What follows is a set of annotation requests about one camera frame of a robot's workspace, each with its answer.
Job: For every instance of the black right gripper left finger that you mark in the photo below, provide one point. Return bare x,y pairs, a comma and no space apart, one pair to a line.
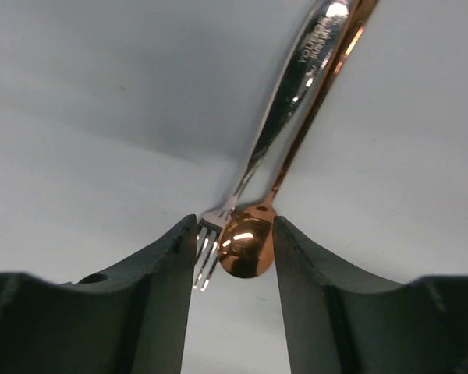
130,317

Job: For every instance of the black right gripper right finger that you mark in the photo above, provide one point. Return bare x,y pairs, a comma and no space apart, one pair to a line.
339,318

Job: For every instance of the silver metal fork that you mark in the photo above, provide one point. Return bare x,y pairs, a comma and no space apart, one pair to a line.
308,55

